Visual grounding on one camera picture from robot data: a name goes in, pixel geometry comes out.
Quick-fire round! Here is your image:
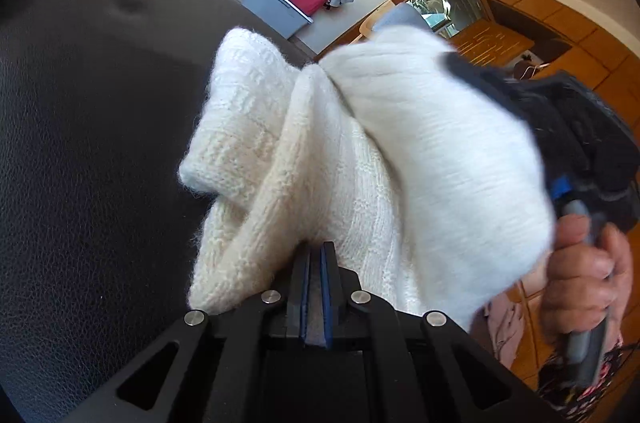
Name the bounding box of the white knitted sweater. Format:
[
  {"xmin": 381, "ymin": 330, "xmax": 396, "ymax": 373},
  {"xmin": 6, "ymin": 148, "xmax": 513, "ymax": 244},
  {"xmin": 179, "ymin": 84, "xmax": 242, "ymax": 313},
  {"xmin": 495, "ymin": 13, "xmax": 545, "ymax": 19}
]
[{"xmin": 178, "ymin": 26, "xmax": 555, "ymax": 329}]

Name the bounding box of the person's right hand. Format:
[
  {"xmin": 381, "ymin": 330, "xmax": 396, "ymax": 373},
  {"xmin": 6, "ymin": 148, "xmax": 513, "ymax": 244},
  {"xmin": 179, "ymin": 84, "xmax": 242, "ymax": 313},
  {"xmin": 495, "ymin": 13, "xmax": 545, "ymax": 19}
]
[{"xmin": 540, "ymin": 214, "xmax": 634, "ymax": 349}]

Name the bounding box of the wooden wardrobe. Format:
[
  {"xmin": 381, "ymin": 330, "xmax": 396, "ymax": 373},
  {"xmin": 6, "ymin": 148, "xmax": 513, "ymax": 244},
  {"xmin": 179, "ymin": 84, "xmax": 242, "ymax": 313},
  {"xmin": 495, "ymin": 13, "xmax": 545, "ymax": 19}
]
[{"xmin": 449, "ymin": 0, "xmax": 640, "ymax": 134}]

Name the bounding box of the grey wooden armchair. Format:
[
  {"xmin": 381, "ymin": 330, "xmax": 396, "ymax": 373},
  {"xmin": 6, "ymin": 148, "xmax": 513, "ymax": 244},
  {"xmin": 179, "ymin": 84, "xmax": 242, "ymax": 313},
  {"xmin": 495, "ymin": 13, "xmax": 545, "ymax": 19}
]
[{"xmin": 352, "ymin": 1, "xmax": 432, "ymax": 44}]

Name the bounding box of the black leather bench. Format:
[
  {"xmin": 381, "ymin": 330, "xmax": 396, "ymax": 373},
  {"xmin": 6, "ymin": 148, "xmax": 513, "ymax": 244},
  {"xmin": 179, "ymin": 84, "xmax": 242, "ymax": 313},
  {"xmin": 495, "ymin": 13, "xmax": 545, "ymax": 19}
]
[{"xmin": 1, "ymin": 0, "xmax": 307, "ymax": 422}]

